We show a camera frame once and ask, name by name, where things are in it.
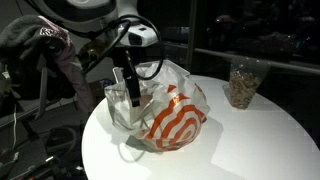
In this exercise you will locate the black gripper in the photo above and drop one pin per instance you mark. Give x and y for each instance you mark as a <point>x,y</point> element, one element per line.
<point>120,57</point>

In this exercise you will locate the white orange plastic shopping bag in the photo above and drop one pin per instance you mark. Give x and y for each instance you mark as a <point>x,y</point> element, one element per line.
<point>171,112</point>

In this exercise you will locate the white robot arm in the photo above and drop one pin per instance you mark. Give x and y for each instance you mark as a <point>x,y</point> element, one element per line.
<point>122,29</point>

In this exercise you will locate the dark and pink clothes pile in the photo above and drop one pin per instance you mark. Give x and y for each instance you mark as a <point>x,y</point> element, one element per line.
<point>29,37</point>

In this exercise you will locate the clear bag of snacks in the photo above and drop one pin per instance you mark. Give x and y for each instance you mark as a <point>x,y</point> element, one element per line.
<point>244,79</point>

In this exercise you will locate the white round table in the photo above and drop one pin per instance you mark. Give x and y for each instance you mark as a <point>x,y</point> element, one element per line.
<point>262,142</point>

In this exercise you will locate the window railing bar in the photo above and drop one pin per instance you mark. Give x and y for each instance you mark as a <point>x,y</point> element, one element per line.
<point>276,64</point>

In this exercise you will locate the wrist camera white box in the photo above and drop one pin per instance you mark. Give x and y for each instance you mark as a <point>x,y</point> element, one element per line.
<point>139,36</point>

